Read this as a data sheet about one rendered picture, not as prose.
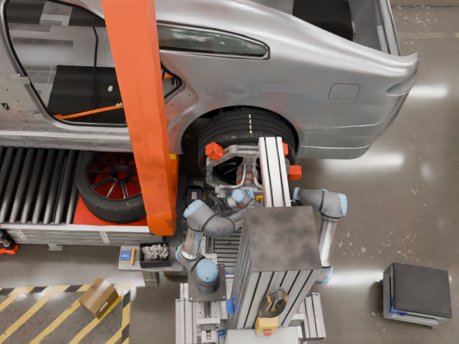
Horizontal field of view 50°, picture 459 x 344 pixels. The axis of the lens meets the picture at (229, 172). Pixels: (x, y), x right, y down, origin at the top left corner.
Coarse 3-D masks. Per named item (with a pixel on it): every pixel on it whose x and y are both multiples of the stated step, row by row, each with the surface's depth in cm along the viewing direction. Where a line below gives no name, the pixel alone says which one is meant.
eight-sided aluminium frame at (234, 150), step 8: (224, 152) 308; (232, 152) 300; (240, 152) 301; (248, 152) 301; (256, 152) 301; (208, 160) 314; (216, 160) 308; (224, 160) 308; (288, 160) 317; (208, 168) 315; (288, 168) 315; (208, 176) 325; (208, 184) 334; (216, 184) 334; (224, 184) 342
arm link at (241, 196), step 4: (232, 192) 275; (236, 192) 274; (240, 192) 273; (244, 192) 275; (232, 196) 274; (236, 196) 274; (240, 196) 273; (244, 196) 274; (248, 196) 275; (236, 200) 274; (240, 200) 273; (244, 200) 274; (248, 200) 274; (240, 204) 276; (244, 204) 274
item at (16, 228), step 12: (12, 228) 345; (24, 228) 346; (36, 228) 346; (48, 228) 347; (60, 228) 347; (72, 228) 348; (84, 228) 348; (96, 228) 348; (108, 228) 349; (120, 228) 349; (132, 228) 350; (144, 228) 350; (24, 240) 361; (108, 240) 361
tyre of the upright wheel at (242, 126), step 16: (224, 112) 315; (240, 112) 311; (256, 112) 311; (208, 128) 318; (224, 128) 308; (240, 128) 304; (256, 128) 304; (272, 128) 309; (288, 128) 321; (208, 144) 312; (224, 144) 307; (288, 144) 313
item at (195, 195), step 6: (192, 186) 371; (198, 186) 371; (186, 192) 371; (192, 192) 363; (198, 192) 363; (186, 198) 369; (192, 198) 360; (198, 198) 361; (186, 204) 366; (186, 222) 354; (186, 228) 359; (186, 234) 382
